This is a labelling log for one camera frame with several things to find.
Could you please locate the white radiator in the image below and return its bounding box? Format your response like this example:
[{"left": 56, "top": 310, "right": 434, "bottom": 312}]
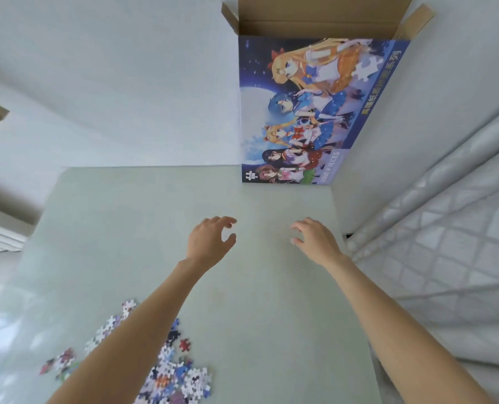
[{"left": 0, "top": 201, "right": 33, "bottom": 253}]

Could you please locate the person's right forearm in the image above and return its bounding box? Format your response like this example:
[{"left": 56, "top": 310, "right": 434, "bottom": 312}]
[{"left": 329, "top": 254, "right": 496, "bottom": 404}]

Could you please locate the cartoon print puzzle box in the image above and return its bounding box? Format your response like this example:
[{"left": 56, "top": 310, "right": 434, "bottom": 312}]
[{"left": 221, "top": 0, "right": 435, "bottom": 186}]

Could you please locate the grey patterned curtain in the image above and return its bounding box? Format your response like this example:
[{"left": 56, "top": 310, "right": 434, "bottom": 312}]
[{"left": 344, "top": 96, "right": 499, "bottom": 404}]

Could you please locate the person's left forearm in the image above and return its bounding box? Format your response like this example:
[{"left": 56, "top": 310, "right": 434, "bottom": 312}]
[{"left": 45, "top": 258, "right": 206, "bottom": 404}]

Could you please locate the person's left hand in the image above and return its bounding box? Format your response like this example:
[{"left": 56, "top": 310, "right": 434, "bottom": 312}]
[{"left": 185, "top": 215, "right": 238, "bottom": 275}]

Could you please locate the pile of puzzle pieces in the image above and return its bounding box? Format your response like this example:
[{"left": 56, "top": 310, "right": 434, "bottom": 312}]
[{"left": 38, "top": 299, "right": 213, "bottom": 404}]

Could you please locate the person's right hand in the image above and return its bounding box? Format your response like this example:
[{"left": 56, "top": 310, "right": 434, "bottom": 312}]
[{"left": 290, "top": 217, "right": 352, "bottom": 269}]

